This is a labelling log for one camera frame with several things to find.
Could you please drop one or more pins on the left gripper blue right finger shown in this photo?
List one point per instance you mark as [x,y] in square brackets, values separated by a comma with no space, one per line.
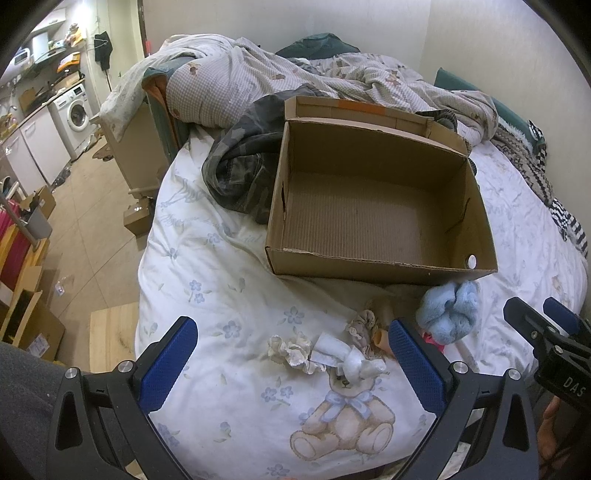
[491,413]

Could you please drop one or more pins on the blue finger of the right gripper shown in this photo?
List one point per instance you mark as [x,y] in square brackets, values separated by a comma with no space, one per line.
[565,318]
[531,325]

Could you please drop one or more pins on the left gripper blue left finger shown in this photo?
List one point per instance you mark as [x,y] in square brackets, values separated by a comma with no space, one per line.
[93,410]

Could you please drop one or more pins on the light blue fluffy sock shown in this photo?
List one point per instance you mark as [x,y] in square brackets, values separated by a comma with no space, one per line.
[449,312]

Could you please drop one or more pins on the beige lace scrunchie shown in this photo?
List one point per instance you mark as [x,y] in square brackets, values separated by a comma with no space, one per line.
[361,330]

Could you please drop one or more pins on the white knotted sock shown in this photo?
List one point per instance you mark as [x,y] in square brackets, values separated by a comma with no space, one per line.
[347,360]

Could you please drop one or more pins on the cream lace scrunchie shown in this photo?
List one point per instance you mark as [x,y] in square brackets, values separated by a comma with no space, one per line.
[294,352]

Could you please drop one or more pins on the pink rubber duck toy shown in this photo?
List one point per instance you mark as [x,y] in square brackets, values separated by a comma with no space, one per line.
[429,339]

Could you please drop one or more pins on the peach foam tube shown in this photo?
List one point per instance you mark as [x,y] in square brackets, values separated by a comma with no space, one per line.
[381,341]

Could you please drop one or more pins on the right hand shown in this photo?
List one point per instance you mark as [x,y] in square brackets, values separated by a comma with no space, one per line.
[546,439]

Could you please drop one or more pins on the grey trouser leg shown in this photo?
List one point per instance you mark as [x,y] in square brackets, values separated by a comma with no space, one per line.
[29,386]

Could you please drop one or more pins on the light wooden board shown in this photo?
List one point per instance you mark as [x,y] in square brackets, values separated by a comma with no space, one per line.
[111,336]

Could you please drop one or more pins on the cardboard box on floor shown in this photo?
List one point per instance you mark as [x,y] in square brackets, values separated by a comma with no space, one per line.
[29,325]

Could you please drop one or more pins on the white floral teddy duvet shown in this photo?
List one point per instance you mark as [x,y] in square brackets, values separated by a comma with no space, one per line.
[233,413]

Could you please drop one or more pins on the black white patterned blanket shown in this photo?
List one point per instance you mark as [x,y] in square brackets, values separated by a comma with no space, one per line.
[529,158]

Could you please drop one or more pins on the pink bag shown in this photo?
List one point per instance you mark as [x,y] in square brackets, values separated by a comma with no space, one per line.
[16,252]

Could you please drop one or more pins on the open cardboard box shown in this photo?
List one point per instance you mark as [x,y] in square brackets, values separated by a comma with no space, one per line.
[368,193]

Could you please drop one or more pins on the wooden bedside box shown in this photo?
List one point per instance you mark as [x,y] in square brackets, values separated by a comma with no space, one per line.
[139,155]

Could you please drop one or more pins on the white kitchen cabinets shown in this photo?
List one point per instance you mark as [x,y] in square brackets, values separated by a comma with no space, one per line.
[36,152]

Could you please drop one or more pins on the dark camouflage jacket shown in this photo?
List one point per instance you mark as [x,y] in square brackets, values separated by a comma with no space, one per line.
[240,169]

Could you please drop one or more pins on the white washing machine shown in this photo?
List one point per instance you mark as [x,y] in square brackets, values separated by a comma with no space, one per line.
[71,114]

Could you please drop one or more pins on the dark green pillow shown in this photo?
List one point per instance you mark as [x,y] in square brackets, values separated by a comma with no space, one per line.
[318,46]

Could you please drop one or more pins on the crumpled checkered beige blanket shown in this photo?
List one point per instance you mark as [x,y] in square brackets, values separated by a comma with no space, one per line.
[220,77]

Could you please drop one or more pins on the dark garment hanging on wall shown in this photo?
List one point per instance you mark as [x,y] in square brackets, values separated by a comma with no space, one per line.
[102,50]

